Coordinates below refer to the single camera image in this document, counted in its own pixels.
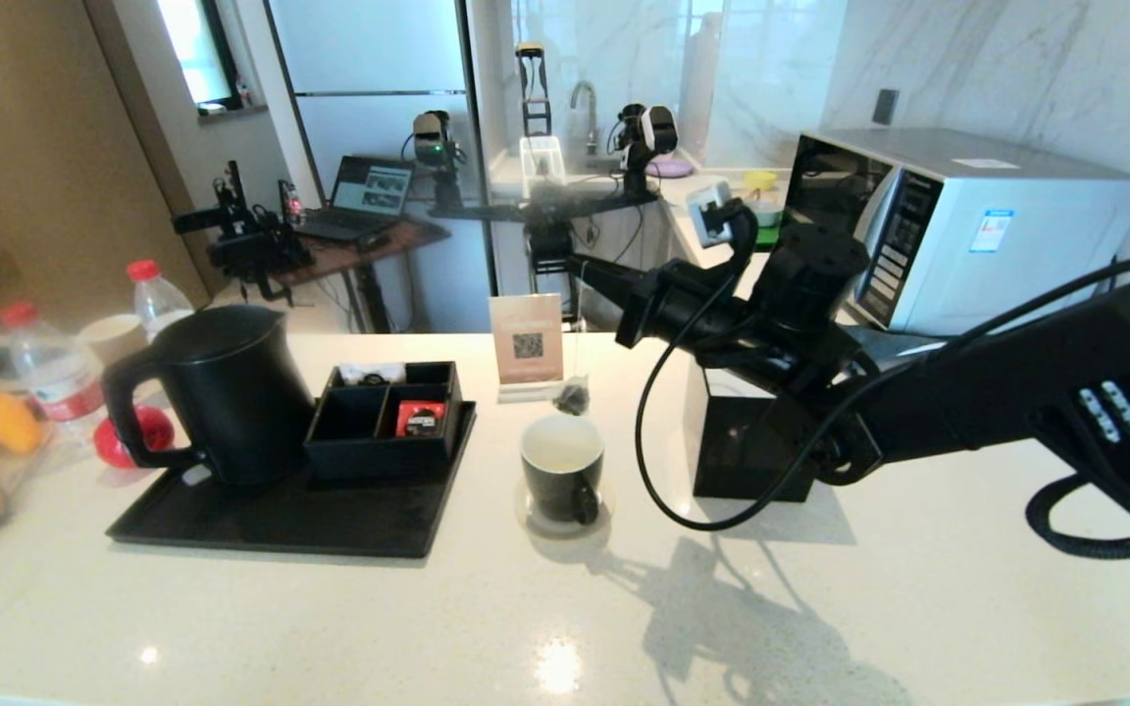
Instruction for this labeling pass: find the tea bag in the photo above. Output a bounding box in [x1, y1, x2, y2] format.
[553, 294, 593, 416]

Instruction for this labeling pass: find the black electric kettle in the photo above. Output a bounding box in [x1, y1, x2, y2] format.
[100, 305, 317, 489]

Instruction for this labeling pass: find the black background robot stand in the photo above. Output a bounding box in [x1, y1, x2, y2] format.
[433, 189, 662, 332]

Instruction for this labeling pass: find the QR code acrylic sign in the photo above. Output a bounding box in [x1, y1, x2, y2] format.
[488, 294, 568, 405]

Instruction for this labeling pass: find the white plastic rack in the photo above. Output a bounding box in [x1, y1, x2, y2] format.
[519, 135, 566, 200]

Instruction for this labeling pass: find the black tissue box white top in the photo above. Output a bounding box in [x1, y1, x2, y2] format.
[685, 358, 821, 504]

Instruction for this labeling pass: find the chrome sink faucet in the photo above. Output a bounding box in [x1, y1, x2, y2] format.
[570, 80, 598, 156]

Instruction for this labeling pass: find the brown wooden desk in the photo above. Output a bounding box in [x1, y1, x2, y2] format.
[212, 218, 450, 334]

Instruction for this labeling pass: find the black mug white inside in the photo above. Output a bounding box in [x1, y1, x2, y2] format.
[520, 413, 606, 525]

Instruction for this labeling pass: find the black sensor head green light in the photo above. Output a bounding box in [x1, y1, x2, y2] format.
[412, 110, 463, 212]

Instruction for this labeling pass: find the red coffee sachet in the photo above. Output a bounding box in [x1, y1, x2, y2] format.
[396, 400, 446, 438]

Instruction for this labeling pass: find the black laptop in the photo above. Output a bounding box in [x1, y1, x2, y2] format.
[295, 155, 413, 244]

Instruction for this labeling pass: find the black compartment organizer box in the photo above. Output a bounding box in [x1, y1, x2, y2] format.
[305, 362, 465, 483]

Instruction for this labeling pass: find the silver refrigerator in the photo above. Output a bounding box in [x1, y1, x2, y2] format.
[266, 0, 492, 334]

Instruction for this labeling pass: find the silver microwave oven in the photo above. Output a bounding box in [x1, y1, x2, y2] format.
[783, 127, 1130, 337]

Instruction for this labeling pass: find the black desk mounted device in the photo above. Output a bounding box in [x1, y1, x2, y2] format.
[171, 160, 315, 300]

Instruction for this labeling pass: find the black serving tray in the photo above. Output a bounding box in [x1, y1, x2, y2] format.
[107, 397, 478, 560]

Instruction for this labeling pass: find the clear water bottle red cap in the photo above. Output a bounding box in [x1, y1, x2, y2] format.
[126, 260, 196, 336]
[0, 302, 105, 442]

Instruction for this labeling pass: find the red toy apple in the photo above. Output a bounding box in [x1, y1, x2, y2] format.
[94, 404, 177, 470]

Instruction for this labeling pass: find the brown paper cup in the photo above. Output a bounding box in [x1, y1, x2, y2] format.
[77, 314, 149, 366]

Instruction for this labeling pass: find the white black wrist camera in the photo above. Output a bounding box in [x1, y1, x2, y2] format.
[688, 176, 758, 247]

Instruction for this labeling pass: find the black camera cable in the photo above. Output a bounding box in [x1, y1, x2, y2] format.
[634, 211, 1130, 533]

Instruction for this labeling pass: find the window with dark frame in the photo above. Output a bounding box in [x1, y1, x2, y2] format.
[155, 0, 242, 117]

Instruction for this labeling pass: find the black braided hose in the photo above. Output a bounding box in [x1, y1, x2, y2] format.
[1026, 476, 1130, 561]

